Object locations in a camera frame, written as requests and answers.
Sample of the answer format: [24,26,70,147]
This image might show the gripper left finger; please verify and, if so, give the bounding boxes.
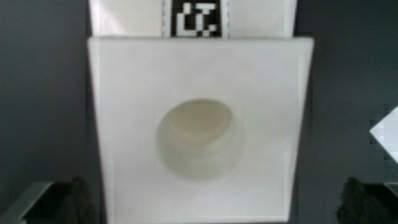
[0,177,96,224]

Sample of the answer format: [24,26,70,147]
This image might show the white marker sheet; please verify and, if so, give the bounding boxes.
[370,106,398,163]

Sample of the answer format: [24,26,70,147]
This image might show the white lamp base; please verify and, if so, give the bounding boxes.
[88,0,315,224]

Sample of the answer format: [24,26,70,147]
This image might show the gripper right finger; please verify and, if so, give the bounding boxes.
[338,177,398,224]

